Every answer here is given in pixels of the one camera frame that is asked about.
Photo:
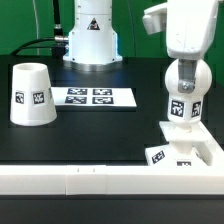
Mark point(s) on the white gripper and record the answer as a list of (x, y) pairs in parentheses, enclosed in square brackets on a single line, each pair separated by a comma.
[(190, 28)]

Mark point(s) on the white lamp bulb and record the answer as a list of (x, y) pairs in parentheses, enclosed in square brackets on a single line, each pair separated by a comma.
[(185, 109)]

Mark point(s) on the white lamp base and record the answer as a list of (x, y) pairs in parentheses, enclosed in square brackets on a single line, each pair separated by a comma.
[(182, 148)]

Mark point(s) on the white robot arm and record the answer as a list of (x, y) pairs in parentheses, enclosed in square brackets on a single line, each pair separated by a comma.
[(92, 43)]

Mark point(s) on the white lamp shade cone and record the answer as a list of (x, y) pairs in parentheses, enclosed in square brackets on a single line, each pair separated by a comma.
[(32, 101)]

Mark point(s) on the white marker sheet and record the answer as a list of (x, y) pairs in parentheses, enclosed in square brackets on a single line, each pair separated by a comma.
[(83, 96)]

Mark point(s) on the white L-shaped fence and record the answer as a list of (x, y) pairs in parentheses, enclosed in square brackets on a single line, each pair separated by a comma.
[(115, 180)]

